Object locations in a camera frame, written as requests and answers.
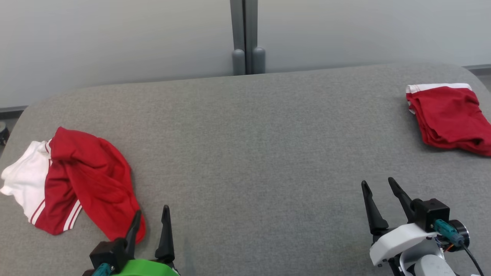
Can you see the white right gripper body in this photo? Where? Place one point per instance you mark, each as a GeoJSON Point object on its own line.
{"type": "Point", "coordinates": [399, 241]}

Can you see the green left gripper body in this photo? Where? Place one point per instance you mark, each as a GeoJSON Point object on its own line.
{"type": "Point", "coordinates": [149, 268]}

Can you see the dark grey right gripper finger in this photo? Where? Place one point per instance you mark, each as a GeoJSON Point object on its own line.
{"type": "Point", "coordinates": [401, 199]}
{"type": "Point", "coordinates": [373, 211]}

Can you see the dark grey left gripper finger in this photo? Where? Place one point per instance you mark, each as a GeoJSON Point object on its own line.
{"type": "Point", "coordinates": [165, 241]}
{"type": "Point", "coordinates": [133, 234]}

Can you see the red white sports shirt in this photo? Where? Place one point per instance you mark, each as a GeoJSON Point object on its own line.
{"type": "Point", "coordinates": [96, 172]}

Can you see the red shorts with white stripe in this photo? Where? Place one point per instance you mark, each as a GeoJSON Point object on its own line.
{"type": "Point", "coordinates": [448, 115]}

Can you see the black round caster wheel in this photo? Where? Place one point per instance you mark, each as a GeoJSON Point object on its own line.
{"type": "Point", "coordinates": [3, 133]}

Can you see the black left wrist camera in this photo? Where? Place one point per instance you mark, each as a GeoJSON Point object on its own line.
{"type": "Point", "coordinates": [107, 251]}

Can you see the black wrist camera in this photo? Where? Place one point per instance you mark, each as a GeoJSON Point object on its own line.
{"type": "Point", "coordinates": [107, 251]}
{"type": "Point", "coordinates": [431, 212]}

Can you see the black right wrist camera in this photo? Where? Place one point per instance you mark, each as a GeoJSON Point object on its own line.
{"type": "Point", "coordinates": [431, 212]}

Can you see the grey rounded post foot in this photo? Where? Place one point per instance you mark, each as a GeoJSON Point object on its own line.
{"type": "Point", "coordinates": [259, 61]}
{"type": "Point", "coordinates": [238, 63]}

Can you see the grey partition post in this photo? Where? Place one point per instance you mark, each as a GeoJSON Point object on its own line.
{"type": "Point", "coordinates": [244, 27]}

